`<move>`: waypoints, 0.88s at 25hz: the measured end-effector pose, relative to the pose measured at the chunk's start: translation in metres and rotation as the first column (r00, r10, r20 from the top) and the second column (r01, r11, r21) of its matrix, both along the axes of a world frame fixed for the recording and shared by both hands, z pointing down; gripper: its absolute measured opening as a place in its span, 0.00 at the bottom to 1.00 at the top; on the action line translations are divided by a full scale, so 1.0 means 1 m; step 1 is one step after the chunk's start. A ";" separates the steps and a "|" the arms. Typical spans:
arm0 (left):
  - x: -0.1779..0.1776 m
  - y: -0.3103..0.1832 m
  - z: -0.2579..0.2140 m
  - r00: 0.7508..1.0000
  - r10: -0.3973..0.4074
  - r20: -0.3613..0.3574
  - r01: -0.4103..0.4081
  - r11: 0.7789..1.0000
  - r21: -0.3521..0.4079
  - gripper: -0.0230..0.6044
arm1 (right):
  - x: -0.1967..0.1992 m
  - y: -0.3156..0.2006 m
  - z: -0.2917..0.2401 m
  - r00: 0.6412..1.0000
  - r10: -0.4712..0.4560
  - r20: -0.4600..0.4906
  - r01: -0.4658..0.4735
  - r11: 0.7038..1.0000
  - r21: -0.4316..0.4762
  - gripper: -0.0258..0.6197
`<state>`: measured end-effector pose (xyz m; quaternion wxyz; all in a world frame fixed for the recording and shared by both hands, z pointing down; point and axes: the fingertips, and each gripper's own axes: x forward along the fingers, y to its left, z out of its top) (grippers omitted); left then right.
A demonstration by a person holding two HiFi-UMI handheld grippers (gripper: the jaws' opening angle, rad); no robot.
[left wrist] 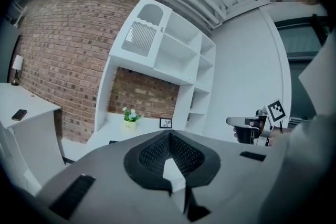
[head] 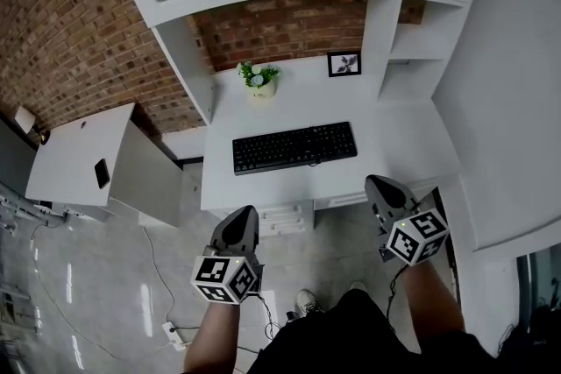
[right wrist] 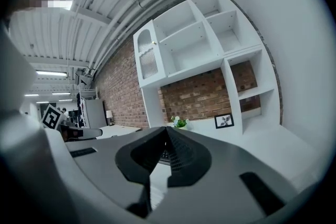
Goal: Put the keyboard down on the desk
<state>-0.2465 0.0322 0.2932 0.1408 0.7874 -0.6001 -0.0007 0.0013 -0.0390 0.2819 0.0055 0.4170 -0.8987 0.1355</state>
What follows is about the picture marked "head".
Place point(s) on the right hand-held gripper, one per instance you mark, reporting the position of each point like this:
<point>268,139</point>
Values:
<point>416,236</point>

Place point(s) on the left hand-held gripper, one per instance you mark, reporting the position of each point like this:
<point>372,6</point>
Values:
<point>223,276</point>

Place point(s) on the black keyboard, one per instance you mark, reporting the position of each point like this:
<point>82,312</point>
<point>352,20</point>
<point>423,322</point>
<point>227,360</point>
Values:
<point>293,149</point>

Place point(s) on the person's right forearm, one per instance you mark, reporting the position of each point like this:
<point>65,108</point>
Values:
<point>431,306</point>

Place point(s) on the person's left forearm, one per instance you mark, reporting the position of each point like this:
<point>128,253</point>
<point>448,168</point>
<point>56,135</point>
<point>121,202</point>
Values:
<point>212,337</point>

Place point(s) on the white table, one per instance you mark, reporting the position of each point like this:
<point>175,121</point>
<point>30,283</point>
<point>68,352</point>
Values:
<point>394,136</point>

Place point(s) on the person's left white shoe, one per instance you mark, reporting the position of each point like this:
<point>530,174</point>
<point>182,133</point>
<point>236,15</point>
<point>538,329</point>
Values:
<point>307,302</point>

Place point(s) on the person's white shoe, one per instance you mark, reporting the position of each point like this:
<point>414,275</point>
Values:
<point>307,302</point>
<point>357,286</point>

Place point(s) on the person's right white shoe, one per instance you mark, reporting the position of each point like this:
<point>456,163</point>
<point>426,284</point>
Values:
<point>357,286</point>

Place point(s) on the white power strip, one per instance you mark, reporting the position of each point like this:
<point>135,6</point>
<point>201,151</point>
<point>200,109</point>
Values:
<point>174,335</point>

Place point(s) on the potted plant in white pot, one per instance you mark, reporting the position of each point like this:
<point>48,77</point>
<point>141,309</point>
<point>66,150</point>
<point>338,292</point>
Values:
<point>260,89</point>

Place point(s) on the person's black trousers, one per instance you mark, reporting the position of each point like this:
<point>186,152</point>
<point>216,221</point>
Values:
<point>350,341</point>

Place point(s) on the black phone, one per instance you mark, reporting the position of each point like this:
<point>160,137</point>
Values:
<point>101,174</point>

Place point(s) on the dark framed glass door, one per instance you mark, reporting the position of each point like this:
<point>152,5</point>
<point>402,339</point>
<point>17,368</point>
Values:
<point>523,298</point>

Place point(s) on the white side cabinet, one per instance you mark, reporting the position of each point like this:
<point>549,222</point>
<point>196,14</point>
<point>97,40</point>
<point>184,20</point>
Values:
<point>66,157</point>

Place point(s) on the white metal rack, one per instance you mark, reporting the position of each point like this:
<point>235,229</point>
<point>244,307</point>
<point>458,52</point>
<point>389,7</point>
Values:
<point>26,210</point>

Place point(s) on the grey cabinet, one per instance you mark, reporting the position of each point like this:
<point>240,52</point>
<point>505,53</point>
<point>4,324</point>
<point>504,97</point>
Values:
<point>13,157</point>

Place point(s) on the small lamp with white shade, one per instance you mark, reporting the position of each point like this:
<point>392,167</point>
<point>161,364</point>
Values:
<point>24,118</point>

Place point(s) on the black picture frame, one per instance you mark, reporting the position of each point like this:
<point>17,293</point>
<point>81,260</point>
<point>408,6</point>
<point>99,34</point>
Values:
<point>344,64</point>

